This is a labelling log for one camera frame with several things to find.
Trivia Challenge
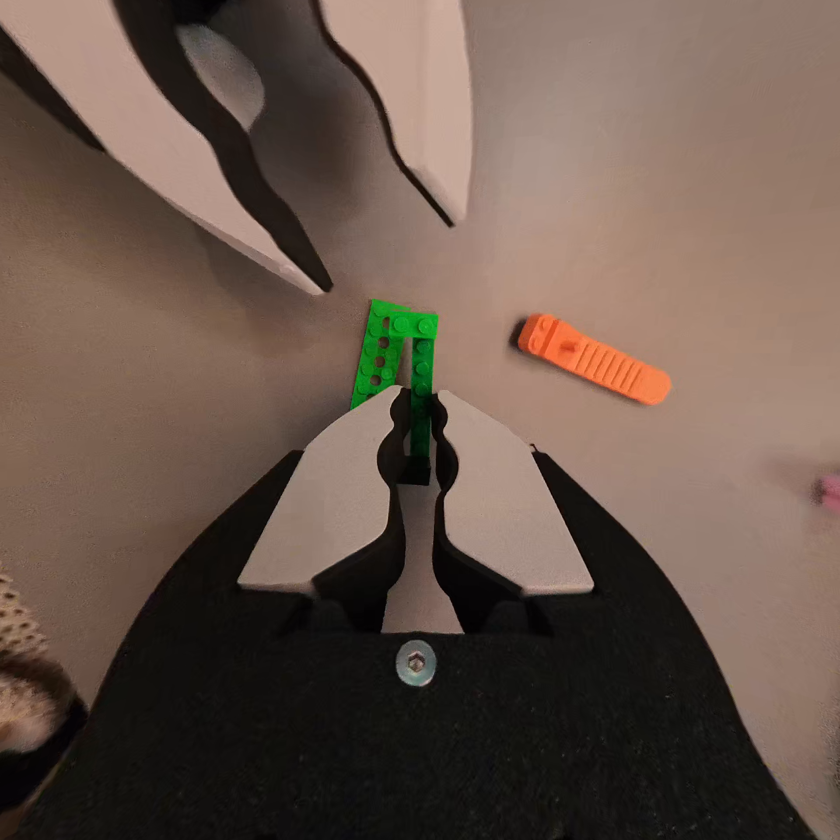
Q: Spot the wide green lego plate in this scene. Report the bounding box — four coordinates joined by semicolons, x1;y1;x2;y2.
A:
350;299;414;412

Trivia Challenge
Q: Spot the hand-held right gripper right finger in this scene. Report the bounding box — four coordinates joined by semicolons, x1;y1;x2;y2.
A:
433;389;596;596

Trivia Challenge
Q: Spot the orange lego brick separator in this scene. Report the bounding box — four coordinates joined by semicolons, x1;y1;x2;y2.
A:
517;313;673;406

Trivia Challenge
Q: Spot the person's knit clothing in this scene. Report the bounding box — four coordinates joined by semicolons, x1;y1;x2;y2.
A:
0;570;89;811

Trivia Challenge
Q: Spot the narrow green lego plate assembly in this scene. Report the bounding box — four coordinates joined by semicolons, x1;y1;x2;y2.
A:
389;314;439;487

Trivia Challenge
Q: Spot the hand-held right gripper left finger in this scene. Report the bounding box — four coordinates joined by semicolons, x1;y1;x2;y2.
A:
236;385;406;593

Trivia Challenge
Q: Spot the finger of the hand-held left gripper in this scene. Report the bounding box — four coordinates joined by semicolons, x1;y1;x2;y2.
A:
0;0;334;296
317;0;474;229

